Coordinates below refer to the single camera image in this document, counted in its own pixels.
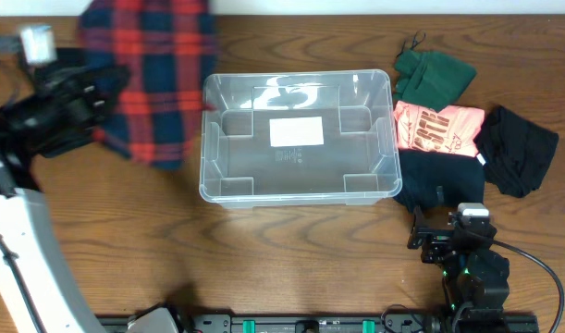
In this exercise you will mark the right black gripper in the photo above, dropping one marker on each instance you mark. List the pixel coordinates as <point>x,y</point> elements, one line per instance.
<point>438,239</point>

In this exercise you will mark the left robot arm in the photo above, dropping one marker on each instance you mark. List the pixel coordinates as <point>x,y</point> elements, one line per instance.
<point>36,283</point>

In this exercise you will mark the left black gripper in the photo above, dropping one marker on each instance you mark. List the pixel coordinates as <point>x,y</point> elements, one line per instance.
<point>61,98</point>

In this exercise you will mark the pink printed t-shirt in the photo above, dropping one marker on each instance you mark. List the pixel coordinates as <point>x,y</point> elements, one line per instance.
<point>450,131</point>

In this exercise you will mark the dark teal folded shirt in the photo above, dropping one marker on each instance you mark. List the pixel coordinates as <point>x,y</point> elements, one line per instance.
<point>433,179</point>

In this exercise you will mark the clear plastic storage container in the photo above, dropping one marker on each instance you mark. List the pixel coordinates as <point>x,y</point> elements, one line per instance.
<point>299,138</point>

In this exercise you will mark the black pants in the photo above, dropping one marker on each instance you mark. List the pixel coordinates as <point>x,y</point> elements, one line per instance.
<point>83,97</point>

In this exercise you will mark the black ribbed garment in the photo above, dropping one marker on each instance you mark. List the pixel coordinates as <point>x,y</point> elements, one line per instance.
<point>517,152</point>

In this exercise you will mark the black mounting rail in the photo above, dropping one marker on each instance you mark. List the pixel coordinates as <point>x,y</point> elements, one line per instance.
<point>391,322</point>

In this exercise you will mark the dark green folded garment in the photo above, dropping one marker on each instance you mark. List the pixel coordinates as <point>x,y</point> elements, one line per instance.
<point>430,78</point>

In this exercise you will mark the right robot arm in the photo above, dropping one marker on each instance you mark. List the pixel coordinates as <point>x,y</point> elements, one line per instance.
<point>475,278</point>

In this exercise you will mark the red navy plaid shirt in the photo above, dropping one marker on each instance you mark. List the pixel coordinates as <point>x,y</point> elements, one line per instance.
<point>170,48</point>

